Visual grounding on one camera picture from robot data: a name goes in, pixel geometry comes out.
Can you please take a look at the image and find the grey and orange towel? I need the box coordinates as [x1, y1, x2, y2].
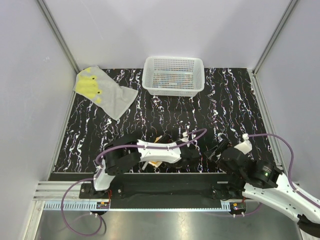
[142, 134, 172, 171]

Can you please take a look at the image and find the grey towel yellow frog print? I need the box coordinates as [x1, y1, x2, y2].
[73, 66, 138, 121]

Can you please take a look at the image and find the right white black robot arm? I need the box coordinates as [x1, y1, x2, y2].
[205, 139, 320, 238]

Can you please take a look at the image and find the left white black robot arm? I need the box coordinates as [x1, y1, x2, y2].
[90, 139, 201, 198]

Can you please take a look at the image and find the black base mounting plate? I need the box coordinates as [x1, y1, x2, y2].
[79, 173, 243, 206]

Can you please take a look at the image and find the white plastic mesh basket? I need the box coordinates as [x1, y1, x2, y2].
[142, 56, 205, 98]

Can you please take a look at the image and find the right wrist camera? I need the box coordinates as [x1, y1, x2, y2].
[234, 139, 252, 155]

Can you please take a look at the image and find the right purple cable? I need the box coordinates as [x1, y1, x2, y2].
[241, 133, 320, 218]

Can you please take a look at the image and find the purple cable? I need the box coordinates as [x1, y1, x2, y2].
[241, 133, 320, 218]
[61, 128, 208, 237]

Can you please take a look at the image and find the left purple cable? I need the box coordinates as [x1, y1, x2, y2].
[61, 128, 208, 237]

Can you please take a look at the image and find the white slotted cable duct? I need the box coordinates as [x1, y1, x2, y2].
[43, 200, 242, 213]

